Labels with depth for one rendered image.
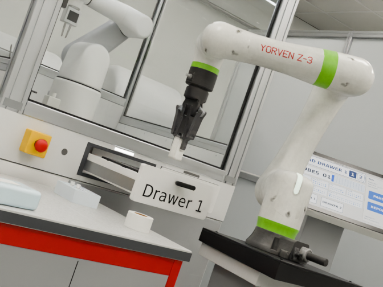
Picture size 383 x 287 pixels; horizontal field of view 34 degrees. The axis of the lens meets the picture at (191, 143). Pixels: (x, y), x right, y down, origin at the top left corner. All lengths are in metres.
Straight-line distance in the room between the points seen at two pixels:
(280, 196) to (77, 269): 0.67
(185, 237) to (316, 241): 0.58
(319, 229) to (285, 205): 0.84
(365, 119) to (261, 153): 0.81
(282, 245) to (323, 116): 0.47
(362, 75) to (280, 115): 2.23
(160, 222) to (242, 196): 1.91
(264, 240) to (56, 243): 0.67
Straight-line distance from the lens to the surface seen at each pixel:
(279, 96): 4.21
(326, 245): 2.69
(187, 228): 2.40
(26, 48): 1.96
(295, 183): 1.85
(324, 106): 2.08
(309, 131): 2.06
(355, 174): 2.75
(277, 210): 1.85
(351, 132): 3.69
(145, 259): 1.57
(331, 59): 1.93
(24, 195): 1.39
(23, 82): 1.96
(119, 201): 2.19
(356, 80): 1.94
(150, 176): 1.82
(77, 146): 2.07
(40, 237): 1.40
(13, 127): 1.96
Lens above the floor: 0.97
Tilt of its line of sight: 2 degrees up
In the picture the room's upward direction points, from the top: 19 degrees clockwise
